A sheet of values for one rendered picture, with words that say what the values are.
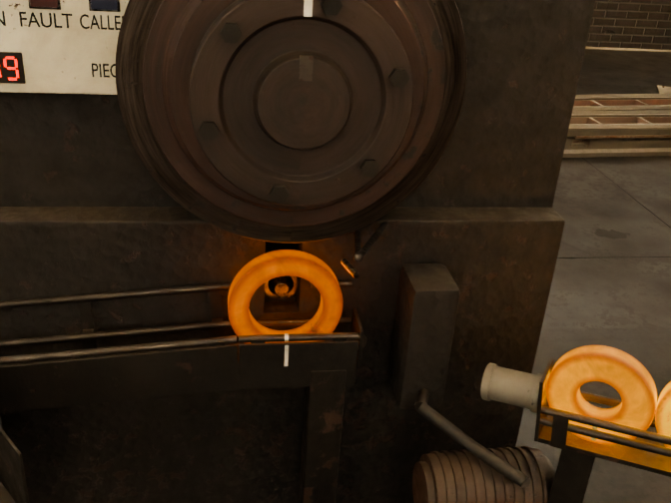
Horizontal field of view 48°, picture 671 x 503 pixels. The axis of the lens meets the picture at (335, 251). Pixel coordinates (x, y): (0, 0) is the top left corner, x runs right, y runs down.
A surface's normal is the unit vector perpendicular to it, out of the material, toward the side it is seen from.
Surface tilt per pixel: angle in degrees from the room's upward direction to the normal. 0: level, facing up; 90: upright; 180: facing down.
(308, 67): 90
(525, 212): 0
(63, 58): 90
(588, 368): 90
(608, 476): 0
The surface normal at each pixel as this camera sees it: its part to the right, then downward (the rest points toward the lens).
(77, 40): 0.14, 0.45
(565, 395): -0.45, 0.37
